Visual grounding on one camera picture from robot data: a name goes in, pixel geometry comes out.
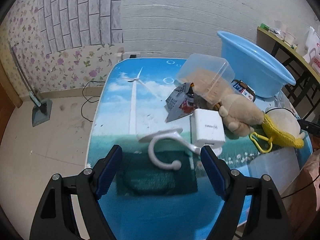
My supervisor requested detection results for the yellow carabiner clip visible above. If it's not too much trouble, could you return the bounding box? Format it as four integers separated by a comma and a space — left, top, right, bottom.
249, 132, 273, 153

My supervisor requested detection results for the clear box of toothpicks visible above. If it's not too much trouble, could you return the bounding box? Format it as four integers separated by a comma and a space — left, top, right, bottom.
176, 53, 235, 105

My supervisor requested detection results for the tan bear plush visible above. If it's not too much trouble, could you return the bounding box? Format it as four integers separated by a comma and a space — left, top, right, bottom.
219, 94, 264, 137

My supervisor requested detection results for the white plastic hook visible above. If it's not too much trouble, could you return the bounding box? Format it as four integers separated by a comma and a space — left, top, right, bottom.
137, 127, 223, 171

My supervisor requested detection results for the grey dustpan with handle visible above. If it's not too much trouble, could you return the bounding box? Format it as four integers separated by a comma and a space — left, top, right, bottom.
8, 42, 53, 127

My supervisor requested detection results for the yellow side table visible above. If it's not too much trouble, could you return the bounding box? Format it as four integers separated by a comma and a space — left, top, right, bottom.
257, 27, 319, 121

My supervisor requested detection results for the white bunny plush yellow net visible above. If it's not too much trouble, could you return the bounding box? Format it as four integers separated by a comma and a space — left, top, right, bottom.
261, 108, 305, 149

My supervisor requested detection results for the white power adapter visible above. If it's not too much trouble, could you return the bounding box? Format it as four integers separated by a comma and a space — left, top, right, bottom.
191, 108, 226, 148

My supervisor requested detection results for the grey red snack packet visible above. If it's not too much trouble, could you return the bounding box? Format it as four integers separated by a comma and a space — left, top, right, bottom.
165, 83, 196, 122

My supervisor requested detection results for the black floor cable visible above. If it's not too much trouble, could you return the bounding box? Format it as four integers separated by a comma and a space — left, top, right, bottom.
80, 80, 107, 123

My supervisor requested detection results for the frosted plastic case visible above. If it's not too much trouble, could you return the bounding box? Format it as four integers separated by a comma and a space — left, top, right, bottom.
248, 147, 300, 194

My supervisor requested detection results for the card box with brown strap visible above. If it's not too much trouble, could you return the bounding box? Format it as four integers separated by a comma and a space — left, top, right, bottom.
231, 79, 256, 102

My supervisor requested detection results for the pink white plastic bag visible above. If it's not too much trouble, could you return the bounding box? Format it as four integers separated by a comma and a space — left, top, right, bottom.
303, 27, 319, 66

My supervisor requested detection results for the light blue plastic basin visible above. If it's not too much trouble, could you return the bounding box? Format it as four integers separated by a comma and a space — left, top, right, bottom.
217, 30, 296, 98

